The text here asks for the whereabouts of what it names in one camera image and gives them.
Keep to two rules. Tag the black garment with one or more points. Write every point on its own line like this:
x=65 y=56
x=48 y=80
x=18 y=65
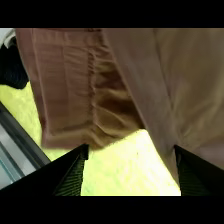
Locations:
x=11 y=68

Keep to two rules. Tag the red-brown garment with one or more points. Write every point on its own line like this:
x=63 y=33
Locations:
x=110 y=83

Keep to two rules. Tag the white garment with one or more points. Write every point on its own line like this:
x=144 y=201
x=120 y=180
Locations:
x=5 y=35

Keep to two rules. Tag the silver frame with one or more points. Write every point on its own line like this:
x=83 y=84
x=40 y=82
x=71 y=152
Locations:
x=10 y=156

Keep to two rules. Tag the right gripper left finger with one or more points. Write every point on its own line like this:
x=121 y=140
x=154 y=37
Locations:
x=50 y=180

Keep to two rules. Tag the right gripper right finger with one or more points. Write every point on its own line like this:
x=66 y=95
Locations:
x=203 y=176

